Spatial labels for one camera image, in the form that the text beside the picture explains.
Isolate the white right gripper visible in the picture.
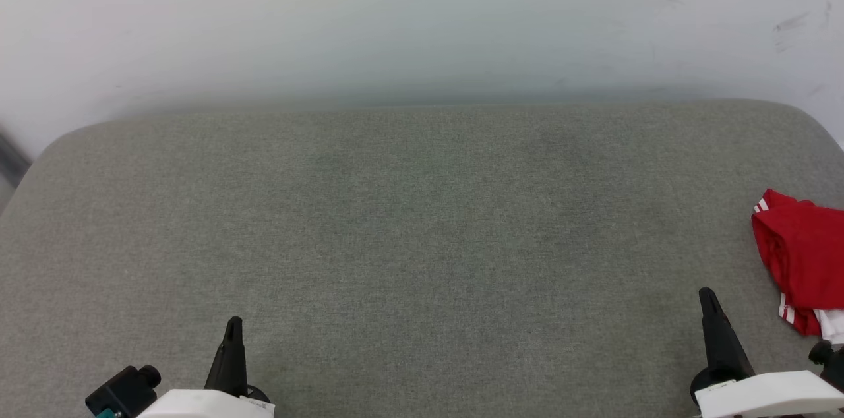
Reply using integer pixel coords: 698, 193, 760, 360
689, 286, 844, 418

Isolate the red garment with white stripes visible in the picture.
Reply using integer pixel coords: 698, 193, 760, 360
750, 188, 844, 345

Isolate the grey fabric sofa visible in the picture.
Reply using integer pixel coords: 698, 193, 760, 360
0, 98, 844, 418

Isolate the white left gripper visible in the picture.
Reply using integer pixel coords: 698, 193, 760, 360
135, 316, 277, 418

